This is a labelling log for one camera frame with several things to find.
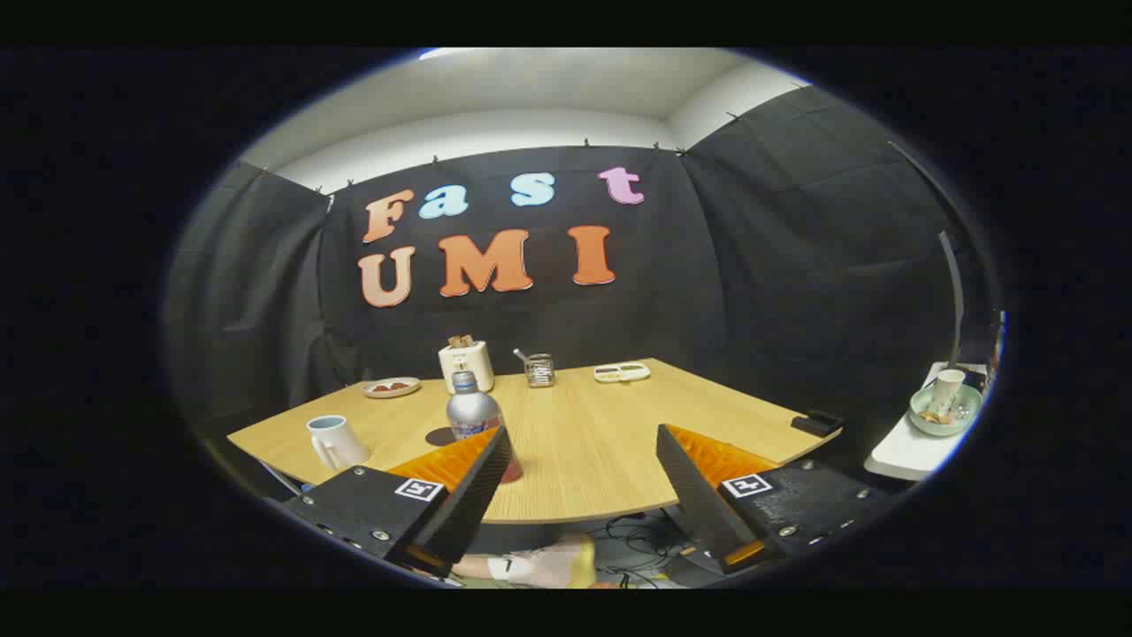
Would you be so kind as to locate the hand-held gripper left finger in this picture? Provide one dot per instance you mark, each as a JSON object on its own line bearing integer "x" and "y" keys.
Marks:
{"x": 469, "y": 509}

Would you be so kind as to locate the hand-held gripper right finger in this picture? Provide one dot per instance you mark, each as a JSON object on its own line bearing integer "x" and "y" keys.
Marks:
{"x": 699, "y": 504}

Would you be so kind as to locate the dark brown round coaster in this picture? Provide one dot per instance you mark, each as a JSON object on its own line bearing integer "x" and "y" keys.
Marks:
{"x": 438, "y": 437}

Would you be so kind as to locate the silver juice bottle pink label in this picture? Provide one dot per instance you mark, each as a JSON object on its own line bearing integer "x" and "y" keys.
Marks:
{"x": 473, "y": 411}

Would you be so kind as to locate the white paper cup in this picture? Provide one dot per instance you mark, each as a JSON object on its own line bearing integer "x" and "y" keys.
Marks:
{"x": 947, "y": 389}

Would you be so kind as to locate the person's white shoe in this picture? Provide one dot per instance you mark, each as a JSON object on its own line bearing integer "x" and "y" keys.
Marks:
{"x": 548, "y": 566}

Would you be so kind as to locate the wooden table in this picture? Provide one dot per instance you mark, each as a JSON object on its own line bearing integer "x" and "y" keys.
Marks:
{"x": 601, "y": 442}

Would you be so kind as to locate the small white plate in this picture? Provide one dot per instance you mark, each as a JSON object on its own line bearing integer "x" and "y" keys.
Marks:
{"x": 392, "y": 394}

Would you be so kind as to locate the small black box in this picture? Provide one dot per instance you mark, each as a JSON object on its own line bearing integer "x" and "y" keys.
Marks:
{"x": 818, "y": 423}

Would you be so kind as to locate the red-brown food pieces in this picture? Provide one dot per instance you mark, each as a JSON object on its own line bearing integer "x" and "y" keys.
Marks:
{"x": 389, "y": 387}

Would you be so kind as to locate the white toaster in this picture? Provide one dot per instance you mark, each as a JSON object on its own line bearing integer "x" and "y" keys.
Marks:
{"x": 466, "y": 363}

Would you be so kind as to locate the white divided tray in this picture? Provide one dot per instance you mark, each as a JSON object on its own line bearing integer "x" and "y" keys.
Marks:
{"x": 622, "y": 372}

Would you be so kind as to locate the clear glass utensil jar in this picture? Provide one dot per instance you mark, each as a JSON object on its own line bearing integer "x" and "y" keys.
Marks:
{"x": 540, "y": 373}

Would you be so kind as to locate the brown toast slices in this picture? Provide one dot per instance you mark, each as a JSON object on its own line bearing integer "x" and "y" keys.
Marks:
{"x": 461, "y": 341}

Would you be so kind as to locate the white side table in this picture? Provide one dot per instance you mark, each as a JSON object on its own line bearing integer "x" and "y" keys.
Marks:
{"x": 902, "y": 451}

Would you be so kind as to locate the black backdrop cloth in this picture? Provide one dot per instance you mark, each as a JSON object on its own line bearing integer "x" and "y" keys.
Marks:
{"x": 752, "y": 265}

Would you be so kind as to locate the pale green bowl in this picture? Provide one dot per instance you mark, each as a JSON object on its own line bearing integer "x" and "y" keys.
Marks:
{"x": 964, "y": 416}

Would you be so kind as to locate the ceiling light strip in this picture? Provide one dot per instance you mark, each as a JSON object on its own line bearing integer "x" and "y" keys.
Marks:
{"x": 442, "y": 53}

